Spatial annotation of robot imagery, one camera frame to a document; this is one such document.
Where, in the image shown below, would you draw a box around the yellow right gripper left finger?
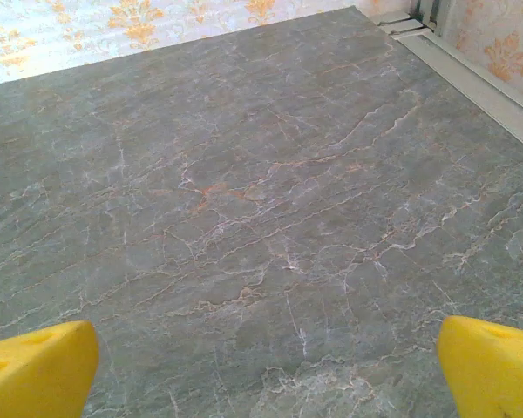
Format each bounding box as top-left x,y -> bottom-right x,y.
0,320 -> 100,418

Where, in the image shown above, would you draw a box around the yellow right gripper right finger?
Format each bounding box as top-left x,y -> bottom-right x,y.
436,314 -> 523,418

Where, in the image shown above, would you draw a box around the aluminium frame rail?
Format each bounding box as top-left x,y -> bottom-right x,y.
377,10 -> 523,158

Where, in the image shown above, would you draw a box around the aluminium frame post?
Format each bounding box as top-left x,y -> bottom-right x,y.
411,0 -> 446,28

